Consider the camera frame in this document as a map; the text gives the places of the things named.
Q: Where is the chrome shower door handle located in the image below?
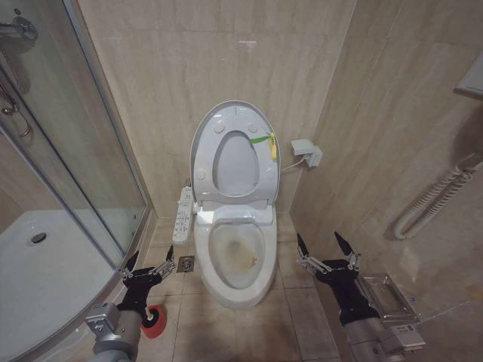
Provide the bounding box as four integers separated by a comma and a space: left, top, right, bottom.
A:
1, 104, 33, 139

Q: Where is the white power cable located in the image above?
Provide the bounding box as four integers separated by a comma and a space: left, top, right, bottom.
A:
280, 155, 307, 173

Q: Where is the white toilet seat ring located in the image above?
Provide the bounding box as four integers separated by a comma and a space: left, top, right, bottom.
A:
193, 108, 279, 201

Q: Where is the square metal floor drain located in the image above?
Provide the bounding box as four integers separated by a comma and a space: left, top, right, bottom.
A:
177, 255, 196, 274

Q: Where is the white toilet control panel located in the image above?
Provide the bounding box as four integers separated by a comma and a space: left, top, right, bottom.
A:
172, 186, 195, 247

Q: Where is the chrome shower fitting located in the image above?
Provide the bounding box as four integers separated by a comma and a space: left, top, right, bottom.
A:
0, 16, 39, 41

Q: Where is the white ceramic toilet bowl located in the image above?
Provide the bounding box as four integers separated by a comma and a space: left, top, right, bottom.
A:
193, 203, 282, 311

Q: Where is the white coiled hose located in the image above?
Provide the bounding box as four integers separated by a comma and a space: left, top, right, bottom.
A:
393, 149, 483, 241

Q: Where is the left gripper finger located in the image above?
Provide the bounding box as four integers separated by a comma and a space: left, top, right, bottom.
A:
149, 244, 177, 281
121, 250, 140, 279

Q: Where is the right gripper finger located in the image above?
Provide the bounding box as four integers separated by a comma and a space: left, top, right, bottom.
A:
334, 231, 362, 271
295, 232, 328, 273

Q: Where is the yellow tag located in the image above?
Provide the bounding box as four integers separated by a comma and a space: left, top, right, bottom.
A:
266, 131, 278, 161

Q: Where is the white shower tray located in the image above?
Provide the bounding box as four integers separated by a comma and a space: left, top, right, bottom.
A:
0, 209, 149, 352

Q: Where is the green strap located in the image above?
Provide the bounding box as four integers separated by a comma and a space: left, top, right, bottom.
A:
248, 131, 274, 146

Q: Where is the white toilet lid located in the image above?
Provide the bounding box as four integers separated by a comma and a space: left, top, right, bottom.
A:
189, 99, 282, 207

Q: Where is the glass shower enclosure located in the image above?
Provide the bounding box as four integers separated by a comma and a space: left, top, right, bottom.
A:
0, 0, 152, 272

